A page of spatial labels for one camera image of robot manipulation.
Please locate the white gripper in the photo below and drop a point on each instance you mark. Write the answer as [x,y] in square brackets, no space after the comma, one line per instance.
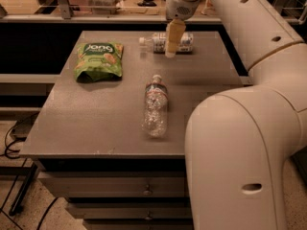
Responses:
[182,4]

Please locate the blue labelled plastic bottle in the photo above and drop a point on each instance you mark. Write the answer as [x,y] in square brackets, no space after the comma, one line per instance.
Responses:
[156,43]

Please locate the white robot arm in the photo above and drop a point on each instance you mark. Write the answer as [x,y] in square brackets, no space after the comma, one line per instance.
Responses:
[237,141]

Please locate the clear crumpled plastic bottle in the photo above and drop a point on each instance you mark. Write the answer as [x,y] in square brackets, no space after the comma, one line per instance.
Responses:
[155,108]

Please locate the green snack bag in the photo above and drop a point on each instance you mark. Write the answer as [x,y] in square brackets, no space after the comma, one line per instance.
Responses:
[99,61]

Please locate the grey drawer cabinet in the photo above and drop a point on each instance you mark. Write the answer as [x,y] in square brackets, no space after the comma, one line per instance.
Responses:
[90,147]

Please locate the top drawer knob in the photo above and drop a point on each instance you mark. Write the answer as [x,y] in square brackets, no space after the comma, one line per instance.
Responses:
[148,191]

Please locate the drawer knob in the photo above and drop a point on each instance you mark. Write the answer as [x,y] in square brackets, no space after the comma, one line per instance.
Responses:
[148,191]
[148,216]

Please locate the black metal stand leg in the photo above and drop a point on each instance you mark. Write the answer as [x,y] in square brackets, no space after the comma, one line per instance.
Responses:
[28,173]

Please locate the grey metal shelf rail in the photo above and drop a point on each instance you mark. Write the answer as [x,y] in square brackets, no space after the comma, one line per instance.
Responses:
[127,10]

